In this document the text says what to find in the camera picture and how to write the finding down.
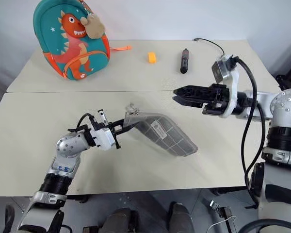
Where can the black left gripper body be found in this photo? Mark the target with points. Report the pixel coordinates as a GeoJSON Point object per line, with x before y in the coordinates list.
{"type": "Point", "coordinates": [117, 143]}

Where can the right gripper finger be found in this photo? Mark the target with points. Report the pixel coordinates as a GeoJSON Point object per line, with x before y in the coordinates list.
{"type": "Point", "coordinates": [194, 101]}
{"type": "Point", "coordinates": [194, 91]}

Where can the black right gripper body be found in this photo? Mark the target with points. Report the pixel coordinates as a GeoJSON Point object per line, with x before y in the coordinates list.
{"type": "Point", "coordinates": [217, 97]}

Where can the grey plaid pouch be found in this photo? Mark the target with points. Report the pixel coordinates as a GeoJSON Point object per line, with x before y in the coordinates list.
{"type": "Point", "coordinates": [165, 137]}

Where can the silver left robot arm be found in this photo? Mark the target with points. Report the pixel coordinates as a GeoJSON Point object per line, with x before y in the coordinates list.
{"type": "Point", "coordinates": [65, 148]}

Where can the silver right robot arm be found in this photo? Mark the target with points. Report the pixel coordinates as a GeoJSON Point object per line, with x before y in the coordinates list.
{"type": "Point", "coordinates": [281, 126]}

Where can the black red marker pen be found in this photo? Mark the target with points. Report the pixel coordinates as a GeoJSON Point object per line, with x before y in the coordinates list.
{"type": "Point", "coordinates": [184, 61]}

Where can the small orange block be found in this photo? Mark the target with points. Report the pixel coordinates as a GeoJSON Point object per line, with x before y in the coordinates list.
{"type": "Point", "coordinates": [152, 58]}

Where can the black furniture base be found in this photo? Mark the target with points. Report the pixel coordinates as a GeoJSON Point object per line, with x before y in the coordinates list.
{"type": "Point", "coordinates": [289, 82]}

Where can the dark rounded shape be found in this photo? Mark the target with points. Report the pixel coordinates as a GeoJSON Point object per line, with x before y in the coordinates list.
{"type": "Point", "coordinates": [182, 218]}
{"type": "Point", "coordinates": [120, 221]}

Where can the teal dinosaur backpack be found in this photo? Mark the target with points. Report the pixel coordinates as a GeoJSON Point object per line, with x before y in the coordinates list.
{"type": "Point", "coordinates": [70, 51]}

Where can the beige plush toy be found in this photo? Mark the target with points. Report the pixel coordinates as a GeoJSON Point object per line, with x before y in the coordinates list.
{"type": "Point", "coordinates": [94, 26]}

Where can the small black floor device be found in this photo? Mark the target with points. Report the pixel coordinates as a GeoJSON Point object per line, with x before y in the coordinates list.
{"type": "Point", "coordinates": [224, 213]}

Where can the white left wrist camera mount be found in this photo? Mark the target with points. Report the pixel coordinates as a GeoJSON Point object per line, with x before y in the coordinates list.
{"type": "Point", "coordinates": [103, 140]}

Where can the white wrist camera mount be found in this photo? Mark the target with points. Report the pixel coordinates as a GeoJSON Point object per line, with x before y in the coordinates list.
{"type": "Point", "coordinates": [231, 80]}
{"type": "Point", "coordinates": [103, 140]}

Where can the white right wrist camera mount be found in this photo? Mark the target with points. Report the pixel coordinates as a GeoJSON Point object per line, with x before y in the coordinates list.
{"type": "Point", "coordinates": [231, 80]}

